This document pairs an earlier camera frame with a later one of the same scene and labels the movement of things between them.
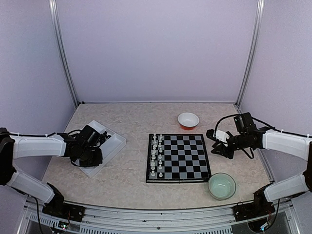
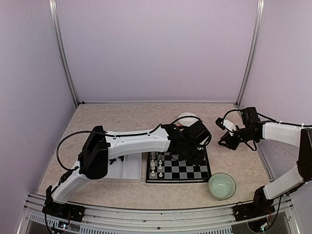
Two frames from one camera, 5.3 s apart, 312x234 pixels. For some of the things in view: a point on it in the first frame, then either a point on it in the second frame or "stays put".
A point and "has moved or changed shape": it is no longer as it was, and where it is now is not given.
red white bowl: (188, 121) stays put
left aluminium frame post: (53, 9) stays put
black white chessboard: (177, 158) stays put
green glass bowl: (221, 185) stays put
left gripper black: (98, 160) -> (198, 160)
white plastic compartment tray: (110, 147) has moved or changed shape
